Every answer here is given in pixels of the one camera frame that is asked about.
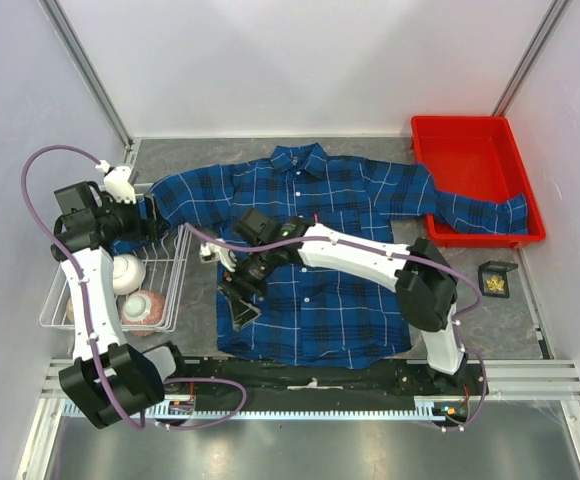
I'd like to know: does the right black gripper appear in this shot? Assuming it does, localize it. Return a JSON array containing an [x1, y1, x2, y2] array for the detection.
[[218, 242, 278, 329]]

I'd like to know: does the blue plaid shirt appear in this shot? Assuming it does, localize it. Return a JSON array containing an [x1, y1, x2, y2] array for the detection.
[[139, 144, 528, 374]]

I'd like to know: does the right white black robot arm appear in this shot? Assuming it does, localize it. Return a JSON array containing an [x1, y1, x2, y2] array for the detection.
[[199, 208, 466, 394]]

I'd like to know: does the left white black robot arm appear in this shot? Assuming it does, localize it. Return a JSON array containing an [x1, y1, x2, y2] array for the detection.
[[51, 181, 190, 429]]

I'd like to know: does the black brooch box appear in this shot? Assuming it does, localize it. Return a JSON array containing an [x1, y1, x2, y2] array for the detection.
[[478, 260, 518, 299]]

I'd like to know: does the white ceramic bowl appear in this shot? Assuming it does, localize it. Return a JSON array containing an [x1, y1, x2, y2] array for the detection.
[[112, 254, 146, 295]]

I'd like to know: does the pink patterned ceramic bowl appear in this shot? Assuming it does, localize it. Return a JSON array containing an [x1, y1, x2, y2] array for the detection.
[[121, 290, 166, 337]]

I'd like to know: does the beige ceramic bowl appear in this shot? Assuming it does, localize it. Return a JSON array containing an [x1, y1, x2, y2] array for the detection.
[[65, 299, 74, 323]]

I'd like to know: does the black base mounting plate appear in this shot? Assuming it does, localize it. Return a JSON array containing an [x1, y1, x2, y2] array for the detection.
[[165, 357, 484, 411]]

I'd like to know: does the red plastic bin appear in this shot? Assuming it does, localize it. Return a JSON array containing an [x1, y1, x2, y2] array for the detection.
[[411, 115, 546, 249]]

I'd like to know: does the white wire dish rack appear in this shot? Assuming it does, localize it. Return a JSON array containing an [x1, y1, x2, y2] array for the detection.
[[53, 181, 190, 333]]

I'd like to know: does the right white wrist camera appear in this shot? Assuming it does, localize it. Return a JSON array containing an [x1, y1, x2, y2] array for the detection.
[[199, 238, 237, 272]]

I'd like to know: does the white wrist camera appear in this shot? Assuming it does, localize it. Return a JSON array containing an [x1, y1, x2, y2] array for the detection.
[[199, 238, 237, 272], [95, 160, 137, 204]]

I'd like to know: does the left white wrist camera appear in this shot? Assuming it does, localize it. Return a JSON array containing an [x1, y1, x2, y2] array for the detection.
[[95, 160, 137, 204]]

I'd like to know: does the aluminium slotted rail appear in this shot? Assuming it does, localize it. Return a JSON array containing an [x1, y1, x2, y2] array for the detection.
[[62, 397, 466, 420]]

